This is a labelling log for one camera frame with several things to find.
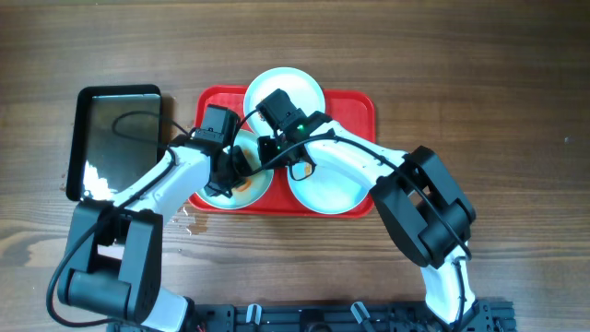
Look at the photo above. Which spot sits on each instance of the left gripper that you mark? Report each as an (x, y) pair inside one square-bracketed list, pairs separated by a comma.
[(222, 183)]

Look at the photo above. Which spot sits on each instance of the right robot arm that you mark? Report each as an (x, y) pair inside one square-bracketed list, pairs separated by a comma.
[(425, 212)]

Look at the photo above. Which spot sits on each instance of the black tray with water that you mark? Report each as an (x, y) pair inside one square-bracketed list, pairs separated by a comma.
[(115, 129)]

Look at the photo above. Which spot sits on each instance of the white plate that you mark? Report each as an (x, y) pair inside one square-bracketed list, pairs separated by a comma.
[(304, 92), (261, 181), (324, 191)]

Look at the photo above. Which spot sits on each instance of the green and orange sponge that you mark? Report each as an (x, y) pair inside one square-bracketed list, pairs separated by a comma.
[(247, 183)]

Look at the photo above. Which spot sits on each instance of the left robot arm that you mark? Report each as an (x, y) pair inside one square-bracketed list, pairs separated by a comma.
[(110, 273)]

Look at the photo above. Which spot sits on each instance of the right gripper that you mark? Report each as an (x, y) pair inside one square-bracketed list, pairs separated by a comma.
[(267, 150)]

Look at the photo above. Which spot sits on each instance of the red plastic serving tray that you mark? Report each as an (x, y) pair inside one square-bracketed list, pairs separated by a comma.
[(353, 109)]

